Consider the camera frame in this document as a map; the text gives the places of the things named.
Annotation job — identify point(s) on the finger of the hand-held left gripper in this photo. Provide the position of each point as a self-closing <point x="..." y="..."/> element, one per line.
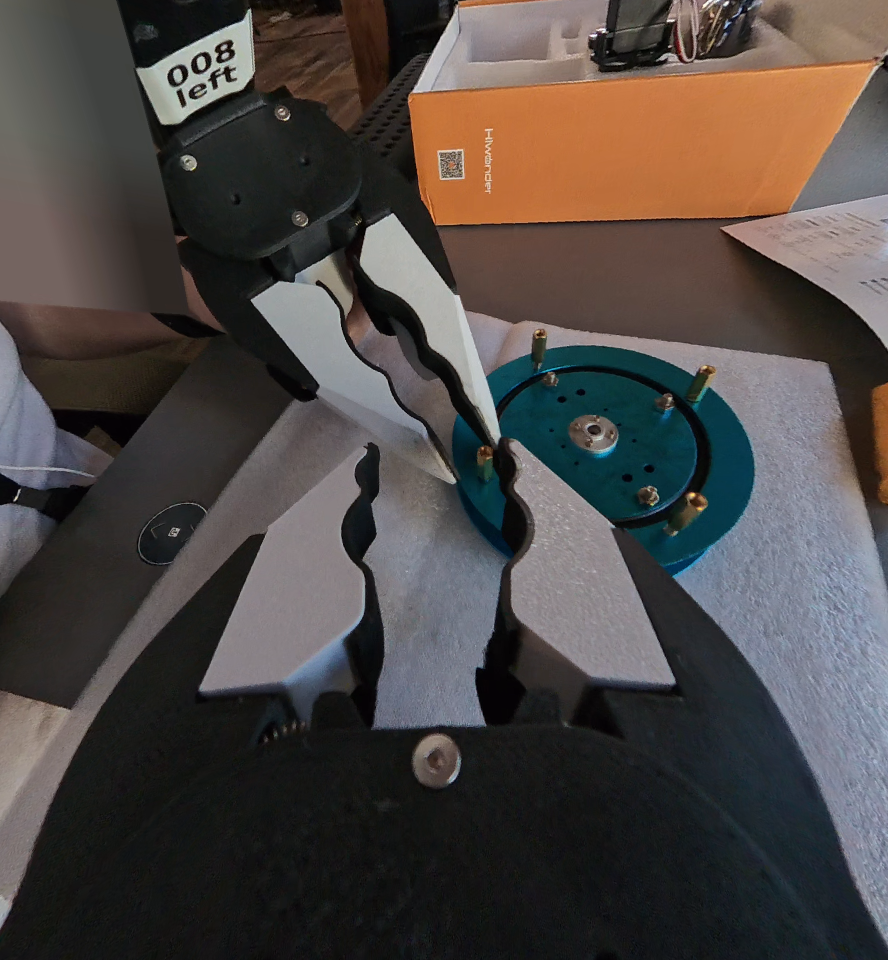
<point x="429" y="300"/>
<point x="309" y="337"/>

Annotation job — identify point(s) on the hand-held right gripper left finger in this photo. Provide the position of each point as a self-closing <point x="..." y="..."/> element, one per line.
<point x="286" y="615"/>

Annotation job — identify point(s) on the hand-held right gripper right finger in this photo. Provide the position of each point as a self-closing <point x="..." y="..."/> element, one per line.
<point x="586" y="600"/>

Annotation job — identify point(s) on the brass hex standoff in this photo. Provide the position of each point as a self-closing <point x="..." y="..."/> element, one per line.
<point x="686" y="515"/>
<point x="703" y="384"/>
<point x="540" y="346"/>
<point x="483" y="465"/>

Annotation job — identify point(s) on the blue round turntable base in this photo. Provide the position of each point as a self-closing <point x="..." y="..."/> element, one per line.
<point x="624" y="465"/>

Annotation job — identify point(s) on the black round desk grommet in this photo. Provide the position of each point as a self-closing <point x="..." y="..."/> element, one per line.
<point x="172" y="532"/>

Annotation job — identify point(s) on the dark desk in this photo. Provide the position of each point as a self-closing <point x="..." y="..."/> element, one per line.
<point x="639" y="277"/>

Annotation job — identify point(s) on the black perforated panel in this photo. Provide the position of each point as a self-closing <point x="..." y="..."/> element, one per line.
<point x="387" y="120"/>

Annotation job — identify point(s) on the white foam sheet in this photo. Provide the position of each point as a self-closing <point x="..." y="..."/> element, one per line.
<point x="789" y="637"/>

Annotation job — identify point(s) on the orange cardboard box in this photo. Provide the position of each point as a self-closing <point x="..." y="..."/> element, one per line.
<point x="639" y="142"/>

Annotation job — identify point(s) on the person's white shirt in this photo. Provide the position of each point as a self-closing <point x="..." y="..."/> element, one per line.
<point x="1" y="390"/>

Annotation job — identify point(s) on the dark bag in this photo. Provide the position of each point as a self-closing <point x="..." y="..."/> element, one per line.
<point x="639" y="34"/>

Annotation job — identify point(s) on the open instruction manual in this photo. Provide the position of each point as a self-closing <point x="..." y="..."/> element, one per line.
<point x="849" y="255"/>

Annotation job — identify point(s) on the brown wooden post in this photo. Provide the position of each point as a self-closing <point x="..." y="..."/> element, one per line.
<point x="365" y="45"/>

